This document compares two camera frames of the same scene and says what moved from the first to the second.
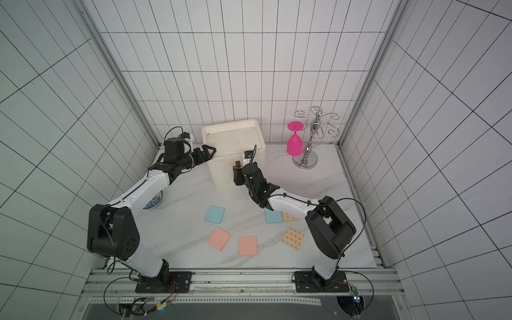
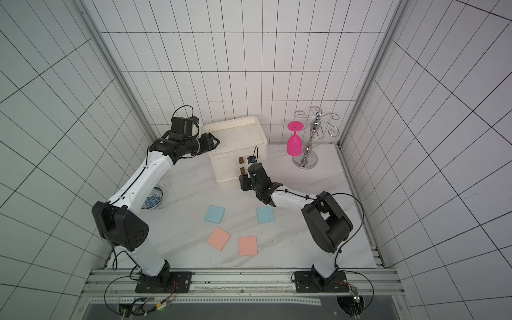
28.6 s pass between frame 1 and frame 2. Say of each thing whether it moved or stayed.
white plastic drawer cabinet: stayed
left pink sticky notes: stayed
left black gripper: moved
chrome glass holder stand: stayed
